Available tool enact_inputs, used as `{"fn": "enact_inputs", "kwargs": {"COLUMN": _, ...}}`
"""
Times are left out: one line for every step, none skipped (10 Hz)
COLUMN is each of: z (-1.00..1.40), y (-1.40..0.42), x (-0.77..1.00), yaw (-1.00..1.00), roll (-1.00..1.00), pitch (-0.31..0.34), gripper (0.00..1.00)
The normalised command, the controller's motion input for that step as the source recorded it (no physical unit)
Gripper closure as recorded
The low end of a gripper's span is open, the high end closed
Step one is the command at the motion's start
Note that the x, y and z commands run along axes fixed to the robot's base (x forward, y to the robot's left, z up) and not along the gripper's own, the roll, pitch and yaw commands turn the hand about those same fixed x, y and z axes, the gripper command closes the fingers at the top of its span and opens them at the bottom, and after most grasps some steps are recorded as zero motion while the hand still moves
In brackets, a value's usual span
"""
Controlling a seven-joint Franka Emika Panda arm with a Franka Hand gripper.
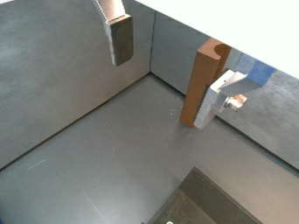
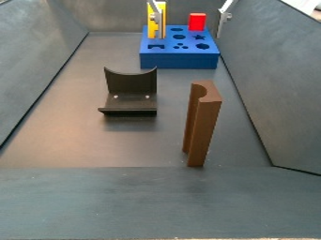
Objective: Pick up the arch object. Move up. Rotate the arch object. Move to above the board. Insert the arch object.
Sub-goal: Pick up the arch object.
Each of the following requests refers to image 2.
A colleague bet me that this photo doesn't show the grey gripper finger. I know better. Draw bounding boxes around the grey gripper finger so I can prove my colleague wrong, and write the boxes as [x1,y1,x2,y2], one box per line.
[147,0,163,38]
[215,0,234,38]

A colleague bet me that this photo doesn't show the brown arch block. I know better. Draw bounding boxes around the brown arch block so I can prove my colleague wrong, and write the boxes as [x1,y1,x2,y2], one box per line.
[182,81,222,167]

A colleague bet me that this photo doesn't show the blue shape sorter board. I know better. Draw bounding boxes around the blue shape sorter board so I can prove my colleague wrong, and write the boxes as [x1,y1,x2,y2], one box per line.
[139,25,219,69]

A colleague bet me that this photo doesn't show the yellow slotted block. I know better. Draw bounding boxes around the yellow slotted block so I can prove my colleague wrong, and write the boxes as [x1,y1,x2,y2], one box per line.
[147,0,167,38]

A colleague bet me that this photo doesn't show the red rectangular block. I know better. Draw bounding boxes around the red rectangular block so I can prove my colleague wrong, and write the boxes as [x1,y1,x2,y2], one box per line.
[188,13,207,31]

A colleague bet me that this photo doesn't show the black curved stand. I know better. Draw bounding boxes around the black curved stand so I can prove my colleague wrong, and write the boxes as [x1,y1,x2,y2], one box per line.
[97,68,156,115]

